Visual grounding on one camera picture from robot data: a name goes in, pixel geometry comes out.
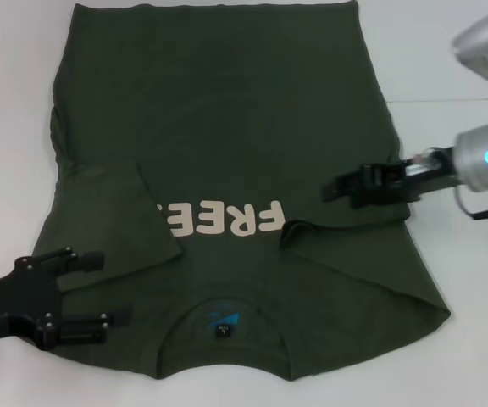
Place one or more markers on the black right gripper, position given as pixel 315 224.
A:
pixel 426 178

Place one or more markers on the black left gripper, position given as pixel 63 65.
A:
pixel 15 301

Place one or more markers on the dark green FREE print t-shirt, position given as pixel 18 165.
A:
pixel 227 127

